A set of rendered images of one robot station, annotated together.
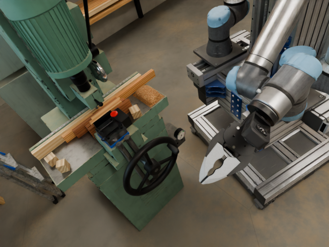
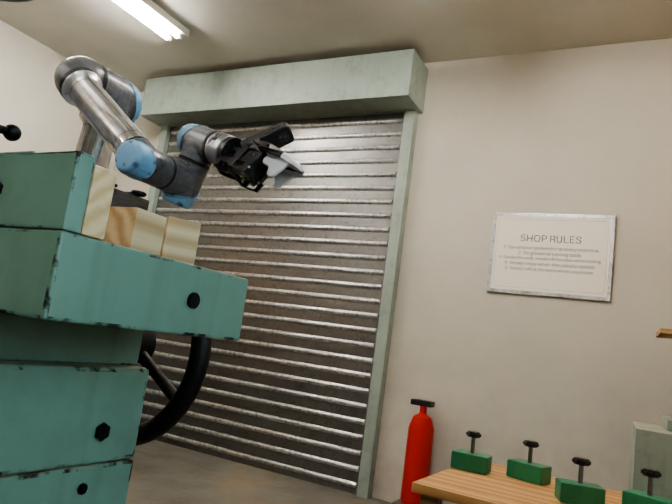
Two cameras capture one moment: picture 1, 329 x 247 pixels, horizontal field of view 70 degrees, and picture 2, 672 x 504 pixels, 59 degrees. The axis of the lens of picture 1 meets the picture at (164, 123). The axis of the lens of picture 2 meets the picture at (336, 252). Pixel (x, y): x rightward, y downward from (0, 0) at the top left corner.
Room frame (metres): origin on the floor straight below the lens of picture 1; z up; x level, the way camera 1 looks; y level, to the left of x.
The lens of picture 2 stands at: (0.74, 1.00, 0.85)
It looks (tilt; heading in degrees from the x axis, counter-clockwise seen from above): 9 degrees up; 239
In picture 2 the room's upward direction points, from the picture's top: 8 degrees clockwise
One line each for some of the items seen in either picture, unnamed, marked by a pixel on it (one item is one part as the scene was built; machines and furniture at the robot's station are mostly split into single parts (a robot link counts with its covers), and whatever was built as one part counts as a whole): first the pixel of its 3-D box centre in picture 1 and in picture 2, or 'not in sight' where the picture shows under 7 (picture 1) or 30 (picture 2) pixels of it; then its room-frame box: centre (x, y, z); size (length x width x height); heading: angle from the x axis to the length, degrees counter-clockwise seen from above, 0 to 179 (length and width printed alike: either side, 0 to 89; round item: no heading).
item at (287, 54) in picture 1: (296, 65); not in sight; (0.67, -0.58, 0.98); 0.13 x 0.12 x 0.14; 32
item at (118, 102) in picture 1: (108, 116); not in sight; (0.77, 0.23, 0.94); 0.16 x 0.02 x 0.07; 120
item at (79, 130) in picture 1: (97, 117); not in sight; (0.80, 0.28, 0.92); 0.25 x 0.02 x 0.05; 120
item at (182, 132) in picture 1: (179, 134); not in sight; (0.77, -0.06, 0.65); 0.06 x 0.04 x 0.08; 120
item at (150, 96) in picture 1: (147, 92); not in sight; (0.86, 0.04, 0.92); 0.14 x 0.09 x 0.04; 30
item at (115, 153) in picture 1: (119, 137); not in sight; (0.65, 0.20, 0.91); 0.15 x 0.14 x 0.09; 120
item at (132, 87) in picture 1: (112, 103); not in sight; (0.86, 0.21, 0.92); 0.54 x 0.02 x 0.04; 120
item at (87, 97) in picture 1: (87, 94); not in sight; (0.84, 0.28, 1.03); 0.14 x 0.07 x 0.09; 30
